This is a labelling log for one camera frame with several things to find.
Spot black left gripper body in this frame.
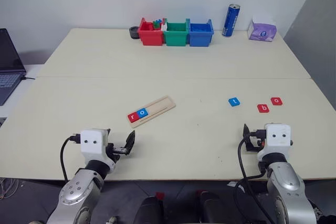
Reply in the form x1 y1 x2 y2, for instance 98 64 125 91
106 142 131 162

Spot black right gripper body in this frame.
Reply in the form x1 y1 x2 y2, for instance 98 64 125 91
245 134 266 153

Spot blue letter tile t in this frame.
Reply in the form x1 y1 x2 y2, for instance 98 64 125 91
227 97 241 108

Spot wooden letter tile rack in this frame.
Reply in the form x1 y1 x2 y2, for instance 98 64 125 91
127 95 176 129

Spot blue letter tile o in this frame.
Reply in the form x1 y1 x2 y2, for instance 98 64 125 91
136 108 150 119

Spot dark rounded shape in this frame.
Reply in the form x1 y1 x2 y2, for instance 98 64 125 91
133 196 165 224
196 191 229 224

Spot purple tissue pack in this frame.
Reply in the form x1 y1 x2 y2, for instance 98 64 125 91
247 15 278 43

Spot black round holder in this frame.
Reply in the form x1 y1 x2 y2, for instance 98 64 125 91
129 26 141 40

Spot blue plastic storage bin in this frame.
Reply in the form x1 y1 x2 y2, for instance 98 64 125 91
186 18 215 47

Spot red plastic storage bin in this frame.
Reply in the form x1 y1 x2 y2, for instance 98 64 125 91
138 17 165 46

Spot blue drink can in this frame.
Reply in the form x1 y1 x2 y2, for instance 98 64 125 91
222 3 242 38

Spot green plastic storage bin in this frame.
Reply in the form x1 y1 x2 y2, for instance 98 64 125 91
163 19 190 47

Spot dark grey laptop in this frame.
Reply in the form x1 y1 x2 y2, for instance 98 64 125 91
0 28 27 106

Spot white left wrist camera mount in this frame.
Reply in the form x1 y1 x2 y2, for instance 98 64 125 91
80 129 117 174

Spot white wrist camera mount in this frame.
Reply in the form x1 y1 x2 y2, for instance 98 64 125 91
256 122 292 162
80 129 117 174

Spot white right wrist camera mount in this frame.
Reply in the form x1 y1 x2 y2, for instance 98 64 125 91
256 122 292 162

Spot tangled thin wires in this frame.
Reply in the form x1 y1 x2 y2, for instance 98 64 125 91
0 178 19 200

